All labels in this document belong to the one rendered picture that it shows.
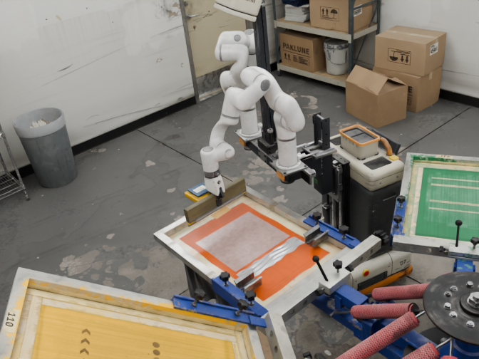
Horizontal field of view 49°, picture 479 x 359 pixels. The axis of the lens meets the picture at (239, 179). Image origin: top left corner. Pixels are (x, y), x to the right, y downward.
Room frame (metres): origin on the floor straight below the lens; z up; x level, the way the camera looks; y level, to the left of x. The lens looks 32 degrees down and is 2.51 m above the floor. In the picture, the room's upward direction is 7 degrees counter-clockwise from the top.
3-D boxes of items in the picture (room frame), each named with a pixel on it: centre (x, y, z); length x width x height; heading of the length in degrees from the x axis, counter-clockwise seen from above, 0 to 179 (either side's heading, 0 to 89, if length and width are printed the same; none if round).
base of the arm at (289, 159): (2.32, -0.27, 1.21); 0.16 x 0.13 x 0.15; 112
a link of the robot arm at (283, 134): (2.31, -0.26, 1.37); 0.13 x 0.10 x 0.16; 27
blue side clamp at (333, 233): (1.90, -0.38, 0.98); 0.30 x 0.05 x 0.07; 37
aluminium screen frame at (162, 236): (1.92, -0.02, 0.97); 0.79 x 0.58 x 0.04; 37
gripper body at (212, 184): (2.12, 0.12, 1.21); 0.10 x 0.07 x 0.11; 37
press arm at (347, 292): (1.47, -0.35, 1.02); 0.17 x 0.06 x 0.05; 37
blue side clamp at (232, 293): (1.56, 0.06, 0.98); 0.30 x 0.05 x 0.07; 37
